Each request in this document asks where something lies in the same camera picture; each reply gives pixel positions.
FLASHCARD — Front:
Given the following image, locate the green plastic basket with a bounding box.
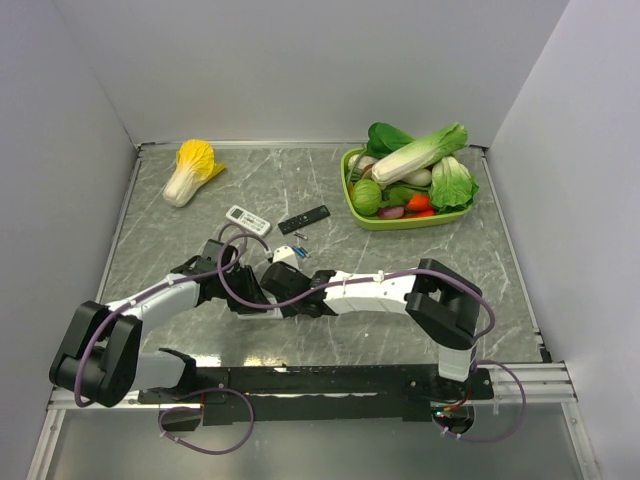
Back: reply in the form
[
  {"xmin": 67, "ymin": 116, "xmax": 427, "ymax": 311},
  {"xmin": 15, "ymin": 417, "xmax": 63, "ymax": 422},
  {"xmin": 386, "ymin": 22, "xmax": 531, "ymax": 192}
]
[{"xmin": 340, "ymin": 147, "xmax": 474, "ymax": 231}]

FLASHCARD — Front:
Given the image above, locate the green bok choy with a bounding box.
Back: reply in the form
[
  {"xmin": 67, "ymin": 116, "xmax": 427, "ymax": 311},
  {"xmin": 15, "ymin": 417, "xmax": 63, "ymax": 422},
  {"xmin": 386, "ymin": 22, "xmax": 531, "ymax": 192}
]
[{"xmin": 429, "ymin": 156, "xmax": 479, "ymax": 214}]

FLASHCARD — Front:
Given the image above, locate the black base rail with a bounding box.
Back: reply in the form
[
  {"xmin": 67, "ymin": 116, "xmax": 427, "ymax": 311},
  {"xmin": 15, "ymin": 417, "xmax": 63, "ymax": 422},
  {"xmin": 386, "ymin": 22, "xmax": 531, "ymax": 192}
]
[{"xmin": 138, "ymin": 364, "xmax": 494, "ymax": 426}]

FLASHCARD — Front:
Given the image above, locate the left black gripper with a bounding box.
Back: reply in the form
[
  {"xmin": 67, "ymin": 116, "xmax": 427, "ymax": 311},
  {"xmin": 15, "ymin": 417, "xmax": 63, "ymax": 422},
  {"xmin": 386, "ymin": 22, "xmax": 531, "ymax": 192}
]
[{"xmin": 217, "ymin": 265, "xmax": 272, "ymax": 315}]

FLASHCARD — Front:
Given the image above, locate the long green napa cabbage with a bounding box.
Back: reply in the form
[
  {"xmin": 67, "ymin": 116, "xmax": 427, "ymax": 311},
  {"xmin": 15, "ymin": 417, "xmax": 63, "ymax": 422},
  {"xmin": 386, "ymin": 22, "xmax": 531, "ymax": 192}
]
[{"xmin": 372, "ymin": 123, "xmax": 468, "ymax": 186}]

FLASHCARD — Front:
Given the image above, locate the purple onion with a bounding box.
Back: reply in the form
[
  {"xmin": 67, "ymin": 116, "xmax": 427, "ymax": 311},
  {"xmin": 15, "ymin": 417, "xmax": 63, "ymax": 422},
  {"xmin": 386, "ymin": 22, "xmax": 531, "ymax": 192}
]
[{"xmin": 377, "ymin": 206, "xmax": 405, "ymax": 220}]

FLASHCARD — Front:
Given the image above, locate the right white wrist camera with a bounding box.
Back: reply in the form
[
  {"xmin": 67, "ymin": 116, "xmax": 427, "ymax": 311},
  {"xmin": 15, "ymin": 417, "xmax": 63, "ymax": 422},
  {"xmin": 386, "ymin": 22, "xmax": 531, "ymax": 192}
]
[{"xmin": 271, "ymin": 245, "xmax": 299, "ymax": 269}]

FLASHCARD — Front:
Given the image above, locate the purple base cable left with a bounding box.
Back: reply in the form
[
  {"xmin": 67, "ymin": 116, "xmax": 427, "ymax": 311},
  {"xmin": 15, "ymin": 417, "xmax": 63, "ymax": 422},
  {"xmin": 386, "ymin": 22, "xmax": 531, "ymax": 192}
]
[{"xmin": 158, "ymin": 387, "xmax": 256, "ymax": 456}]

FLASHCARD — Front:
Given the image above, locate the white grey-faced remote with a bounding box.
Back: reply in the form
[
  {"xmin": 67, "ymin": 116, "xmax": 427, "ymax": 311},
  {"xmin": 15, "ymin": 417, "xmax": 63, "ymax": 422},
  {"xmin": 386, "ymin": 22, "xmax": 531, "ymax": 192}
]
[{"xmin": 237, "ymin": 308, "xmax": 283, "ymax": 320}]

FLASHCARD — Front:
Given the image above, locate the round green cabbage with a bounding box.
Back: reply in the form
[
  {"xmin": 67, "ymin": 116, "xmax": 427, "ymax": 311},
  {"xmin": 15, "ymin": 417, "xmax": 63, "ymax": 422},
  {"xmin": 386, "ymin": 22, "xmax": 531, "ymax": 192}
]
[{"xmin": 351, "ymin": 179, "xmax": 382, "ymax": 216}]

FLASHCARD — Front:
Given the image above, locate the black slim remote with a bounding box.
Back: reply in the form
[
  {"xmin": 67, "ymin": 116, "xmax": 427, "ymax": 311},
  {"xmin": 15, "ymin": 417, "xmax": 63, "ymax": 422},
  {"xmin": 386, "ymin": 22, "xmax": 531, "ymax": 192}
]
[{"xmin": 278, "ymin": 205, "xmax": 330, "ymax": 235}]

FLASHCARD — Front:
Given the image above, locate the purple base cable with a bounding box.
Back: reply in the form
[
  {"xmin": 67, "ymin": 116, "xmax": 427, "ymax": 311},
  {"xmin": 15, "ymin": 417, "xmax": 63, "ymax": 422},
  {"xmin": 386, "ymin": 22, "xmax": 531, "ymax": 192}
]
[
  {"xmin": 432, "ymin": 359, "xmax": 529, "ymax": 444},
  {"xmin": 158, "ymin": 387, "xmax": 256, "ymax": 456}
]

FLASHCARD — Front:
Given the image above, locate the yellow napa cabbage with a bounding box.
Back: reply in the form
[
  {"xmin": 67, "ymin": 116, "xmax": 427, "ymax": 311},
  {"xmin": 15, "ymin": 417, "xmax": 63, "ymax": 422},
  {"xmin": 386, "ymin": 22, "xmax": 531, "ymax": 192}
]
[{"xmin": 163, "ymin": 139, "xmax": 226, "ymax": 208}]

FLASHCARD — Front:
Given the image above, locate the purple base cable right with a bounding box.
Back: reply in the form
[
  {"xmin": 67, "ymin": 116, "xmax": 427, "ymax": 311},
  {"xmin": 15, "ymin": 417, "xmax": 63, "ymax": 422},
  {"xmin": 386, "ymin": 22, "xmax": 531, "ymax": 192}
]
[{"xmin": 432, "ymin": 359, "xmax": 529, "ymax": 444}]

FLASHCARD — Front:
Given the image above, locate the white garlic bulb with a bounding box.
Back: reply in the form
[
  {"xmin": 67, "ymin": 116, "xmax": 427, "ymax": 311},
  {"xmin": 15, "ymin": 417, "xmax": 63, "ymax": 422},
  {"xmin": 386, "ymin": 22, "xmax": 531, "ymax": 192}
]
[{"xmin": 347, "ymin": 155, "xmax": 378, "ymax": 174}]

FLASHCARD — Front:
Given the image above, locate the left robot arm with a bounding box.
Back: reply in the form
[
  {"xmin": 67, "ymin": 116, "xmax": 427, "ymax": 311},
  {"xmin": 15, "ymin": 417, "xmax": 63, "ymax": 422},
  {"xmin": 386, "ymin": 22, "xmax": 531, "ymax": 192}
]
[{"xmin": 49, "ymin": 239, "xmax": 268, "ymax": 407}]

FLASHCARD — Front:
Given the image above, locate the white radish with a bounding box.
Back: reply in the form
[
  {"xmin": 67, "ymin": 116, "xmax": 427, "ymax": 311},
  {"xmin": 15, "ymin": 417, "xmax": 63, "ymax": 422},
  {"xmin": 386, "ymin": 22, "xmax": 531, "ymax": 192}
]
[{"xmin": 401, "ymin": 169, "xmax": 432, "ymax": 187}]

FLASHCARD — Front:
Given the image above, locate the brown mushroom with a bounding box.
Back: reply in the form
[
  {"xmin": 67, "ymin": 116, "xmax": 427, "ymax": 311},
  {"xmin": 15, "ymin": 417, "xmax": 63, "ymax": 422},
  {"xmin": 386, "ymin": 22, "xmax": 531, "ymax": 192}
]
[{"xmin": 361, "ymin": 164, "xmax": 373, "ymax": 179}]

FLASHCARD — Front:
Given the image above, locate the orange carrot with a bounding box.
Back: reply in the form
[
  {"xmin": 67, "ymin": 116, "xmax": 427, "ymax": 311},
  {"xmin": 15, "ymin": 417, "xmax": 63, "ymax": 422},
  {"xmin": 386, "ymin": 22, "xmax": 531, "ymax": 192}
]
[{"xmin": 405, "ymin": 194, "xmax": 432, "ymax": 212}]

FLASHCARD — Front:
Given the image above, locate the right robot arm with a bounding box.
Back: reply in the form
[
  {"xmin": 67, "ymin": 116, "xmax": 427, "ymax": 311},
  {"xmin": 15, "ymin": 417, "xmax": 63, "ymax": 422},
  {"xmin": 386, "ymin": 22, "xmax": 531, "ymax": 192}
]
[{"xmin": 260, "ymin": 259, "xmax": 483, "ymax": 399}]

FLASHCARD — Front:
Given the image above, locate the dark green spinach leaf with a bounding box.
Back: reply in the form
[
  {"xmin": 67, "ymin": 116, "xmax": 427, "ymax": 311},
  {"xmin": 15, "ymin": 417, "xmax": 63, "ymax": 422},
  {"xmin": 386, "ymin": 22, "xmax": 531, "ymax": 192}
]
[{"xmin": 366, "ymin": 122, "xmax": 414, "ymax": 159}]

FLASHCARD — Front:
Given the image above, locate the aluminium frame rail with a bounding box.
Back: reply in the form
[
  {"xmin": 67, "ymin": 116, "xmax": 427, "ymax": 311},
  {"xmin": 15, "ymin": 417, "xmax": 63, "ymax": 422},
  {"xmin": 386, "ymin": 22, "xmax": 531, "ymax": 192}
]
[{"xmin": 47, "ymin": 362, "xmax": 579, "ymax": 412}]

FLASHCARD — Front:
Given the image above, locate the white air conditioner remote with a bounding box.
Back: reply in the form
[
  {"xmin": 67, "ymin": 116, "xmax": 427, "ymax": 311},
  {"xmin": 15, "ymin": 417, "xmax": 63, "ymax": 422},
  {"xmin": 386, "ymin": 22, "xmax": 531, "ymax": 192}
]
[{"xmin": 225, "ymin": 205, "xmax": 272, "ymax": 238}]

